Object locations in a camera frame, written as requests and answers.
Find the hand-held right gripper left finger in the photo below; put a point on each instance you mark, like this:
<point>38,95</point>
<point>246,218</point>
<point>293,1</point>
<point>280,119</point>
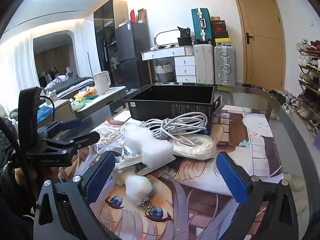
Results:
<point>100,175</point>

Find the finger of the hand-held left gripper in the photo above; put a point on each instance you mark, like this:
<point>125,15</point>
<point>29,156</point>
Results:
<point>85,140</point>
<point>71,124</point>

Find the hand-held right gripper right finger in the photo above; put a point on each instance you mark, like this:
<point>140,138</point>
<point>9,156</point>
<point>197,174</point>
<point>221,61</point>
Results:
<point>232,180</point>

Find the white bubble wrap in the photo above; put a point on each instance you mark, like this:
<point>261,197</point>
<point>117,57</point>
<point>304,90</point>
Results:
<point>152,155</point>

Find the black cardboard box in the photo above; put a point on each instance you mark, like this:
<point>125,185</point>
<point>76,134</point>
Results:
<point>175,110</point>

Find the person's left forearm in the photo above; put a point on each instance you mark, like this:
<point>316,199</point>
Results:
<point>10,180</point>

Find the wooden low cabinet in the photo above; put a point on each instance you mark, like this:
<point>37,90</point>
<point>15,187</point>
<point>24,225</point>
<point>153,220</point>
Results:
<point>62,110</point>

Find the green plastic bag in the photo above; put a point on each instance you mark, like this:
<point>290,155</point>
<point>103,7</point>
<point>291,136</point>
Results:
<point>78,103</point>

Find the clear plastic zip bag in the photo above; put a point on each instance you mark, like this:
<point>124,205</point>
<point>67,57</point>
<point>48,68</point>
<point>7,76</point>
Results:
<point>110,140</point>

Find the printed anime table mat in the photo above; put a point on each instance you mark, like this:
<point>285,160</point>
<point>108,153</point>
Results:
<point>200,180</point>

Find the yellow snack bag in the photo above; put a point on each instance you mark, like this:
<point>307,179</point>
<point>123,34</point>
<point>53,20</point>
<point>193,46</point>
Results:
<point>86,94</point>

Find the white side table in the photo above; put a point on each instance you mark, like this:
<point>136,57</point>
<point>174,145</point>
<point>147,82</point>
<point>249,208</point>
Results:
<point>100,102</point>

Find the bed with dark bedding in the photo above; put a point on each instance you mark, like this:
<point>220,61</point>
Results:
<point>72,83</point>

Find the white electric kettle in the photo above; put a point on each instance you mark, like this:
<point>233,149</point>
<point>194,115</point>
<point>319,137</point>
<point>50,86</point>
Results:
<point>101,82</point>

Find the white curtain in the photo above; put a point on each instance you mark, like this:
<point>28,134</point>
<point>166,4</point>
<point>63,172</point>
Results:
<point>15,67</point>

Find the white fluffy slipper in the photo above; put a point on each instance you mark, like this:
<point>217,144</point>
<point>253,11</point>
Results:
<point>296,190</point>

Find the brown curtain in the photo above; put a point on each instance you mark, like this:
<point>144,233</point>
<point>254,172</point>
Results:
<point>50,60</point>

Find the purple container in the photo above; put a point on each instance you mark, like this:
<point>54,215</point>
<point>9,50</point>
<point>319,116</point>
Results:
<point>317,140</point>

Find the black refrigerator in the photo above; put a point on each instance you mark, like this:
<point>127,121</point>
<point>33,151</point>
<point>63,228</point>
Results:
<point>130,50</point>

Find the group of floor shoes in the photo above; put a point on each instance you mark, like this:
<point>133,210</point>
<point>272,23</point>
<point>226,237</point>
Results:
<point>287,100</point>

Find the grey white laundry basket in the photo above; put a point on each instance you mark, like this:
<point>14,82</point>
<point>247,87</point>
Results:
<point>164,73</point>

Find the dark glass wardrobe cabinet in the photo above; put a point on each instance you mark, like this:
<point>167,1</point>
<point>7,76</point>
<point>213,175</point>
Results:
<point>103,20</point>

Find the silver suitcase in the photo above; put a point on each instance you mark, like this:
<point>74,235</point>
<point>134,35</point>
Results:
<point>225,65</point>

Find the white vanity desk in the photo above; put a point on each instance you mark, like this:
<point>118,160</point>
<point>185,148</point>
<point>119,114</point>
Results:
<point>162,52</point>

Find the white suitcase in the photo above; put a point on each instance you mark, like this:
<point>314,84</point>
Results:
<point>203,65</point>

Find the white drawer unit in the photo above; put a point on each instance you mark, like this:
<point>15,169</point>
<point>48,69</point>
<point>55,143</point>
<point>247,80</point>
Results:
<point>185,68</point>

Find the shoe rack with shoes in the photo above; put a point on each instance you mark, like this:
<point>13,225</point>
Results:
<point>308,80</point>

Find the open cardboard box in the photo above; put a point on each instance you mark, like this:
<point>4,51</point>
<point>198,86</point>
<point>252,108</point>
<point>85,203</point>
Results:
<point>142,16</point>

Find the oval mirror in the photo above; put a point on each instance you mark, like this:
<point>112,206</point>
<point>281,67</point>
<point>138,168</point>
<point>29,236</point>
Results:
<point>168,37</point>

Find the wooden door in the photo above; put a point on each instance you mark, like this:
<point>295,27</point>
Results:
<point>262,42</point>

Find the black bag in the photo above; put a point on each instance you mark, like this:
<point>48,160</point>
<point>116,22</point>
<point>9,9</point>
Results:
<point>183,36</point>

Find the black red shoe box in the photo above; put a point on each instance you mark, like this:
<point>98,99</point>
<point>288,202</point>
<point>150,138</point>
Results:
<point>220,29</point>

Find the teal suitcase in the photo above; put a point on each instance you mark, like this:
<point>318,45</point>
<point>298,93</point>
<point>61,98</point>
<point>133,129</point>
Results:
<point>201,25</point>

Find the brown shoe box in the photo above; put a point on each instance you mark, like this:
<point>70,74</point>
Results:
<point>215,18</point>

